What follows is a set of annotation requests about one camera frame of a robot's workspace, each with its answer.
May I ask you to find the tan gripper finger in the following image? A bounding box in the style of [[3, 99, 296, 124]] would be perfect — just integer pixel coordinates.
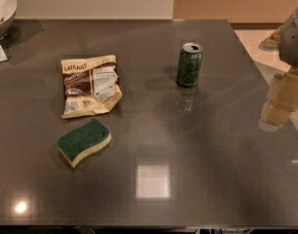
[[259, 66, 298, 132]]

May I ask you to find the green soda can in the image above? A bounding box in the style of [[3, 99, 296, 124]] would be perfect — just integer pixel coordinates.
[[176, 42, 203, 88]]

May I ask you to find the crumpled snack chip bag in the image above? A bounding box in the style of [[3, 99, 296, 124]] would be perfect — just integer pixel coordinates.
[[61, 55, 123, 119]]

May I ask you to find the green and yellow sponge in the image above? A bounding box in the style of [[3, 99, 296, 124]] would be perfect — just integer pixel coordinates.
[[56, 119, 112, 168]]

